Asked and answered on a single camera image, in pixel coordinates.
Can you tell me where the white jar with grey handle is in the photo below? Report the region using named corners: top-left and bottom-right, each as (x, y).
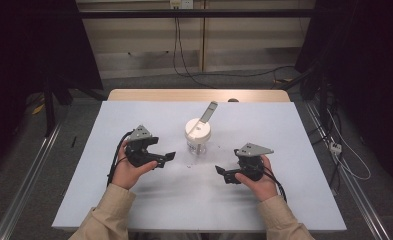
top-left (184, 100), bottom-right (219, 156)

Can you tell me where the person's right hand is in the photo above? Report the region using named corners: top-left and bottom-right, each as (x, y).
top-left (234, 155), bottom-right (280, 203)

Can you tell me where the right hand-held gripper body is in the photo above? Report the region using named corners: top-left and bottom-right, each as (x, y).
top-left (224, 142), bottom-right (275, 185)

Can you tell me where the white floor power strip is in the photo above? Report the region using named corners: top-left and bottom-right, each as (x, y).
top-left (329, 141), bottom-right (343, 156)

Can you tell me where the white floor cable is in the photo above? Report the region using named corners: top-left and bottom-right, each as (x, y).
top-left (326, 109), bottom-right (372, 182)

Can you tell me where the black curtain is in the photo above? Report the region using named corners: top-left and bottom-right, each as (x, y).
top-left (295, 0), bottom-right (393, 193)
top-left (0, 0), bottom-right (104, 178)

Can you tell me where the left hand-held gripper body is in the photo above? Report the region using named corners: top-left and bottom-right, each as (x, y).
top-left (125, 124), bottom-right (167, 169)

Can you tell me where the white wall socket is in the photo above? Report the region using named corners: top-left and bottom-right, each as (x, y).
top-left (169, 0), bottom-right (194, 10)

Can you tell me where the black horizontal frame bar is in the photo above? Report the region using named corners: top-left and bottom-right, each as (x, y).
top-left (78, 8), bottom-right (316, 20)

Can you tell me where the metal floor rail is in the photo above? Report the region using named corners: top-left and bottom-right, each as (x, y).
top-left (304, 100), bottom-right (391, 240)
top-left (0, 122), bottom-right (64, 240)

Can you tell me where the person's left hand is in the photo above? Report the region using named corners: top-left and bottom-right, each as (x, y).
top-left (111, 139), bottom-right (159, 191)

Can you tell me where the black hanging wall cable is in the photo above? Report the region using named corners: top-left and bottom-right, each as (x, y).
top-left (172, 8), bottom-right (296, 90)

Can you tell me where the white table cover board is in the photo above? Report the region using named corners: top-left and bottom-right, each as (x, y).
top-left (51, 100), bottom-right (348, 233)

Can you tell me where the black metal stand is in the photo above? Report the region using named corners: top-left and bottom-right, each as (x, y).
top-left (41, 75), bottom-right (74, 138)

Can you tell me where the hand-held gripper black cable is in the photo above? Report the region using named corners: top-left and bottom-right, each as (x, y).
top-left (262, 165), bottom-right (289, 204)
top-left (106, 130), bottom-right (134, 188)

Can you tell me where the yellow floor tape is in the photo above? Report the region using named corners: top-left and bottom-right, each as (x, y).
top-left (31, 103), bottom-right (46, 116)

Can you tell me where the left hand-held gripper black cable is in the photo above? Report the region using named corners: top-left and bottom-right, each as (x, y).
top-left (106, 130), bottom-right (134, 188)

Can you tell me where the right hand-held gripper black cable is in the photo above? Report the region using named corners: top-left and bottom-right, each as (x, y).
top-left (262, 165), bottom-right (289, 204)

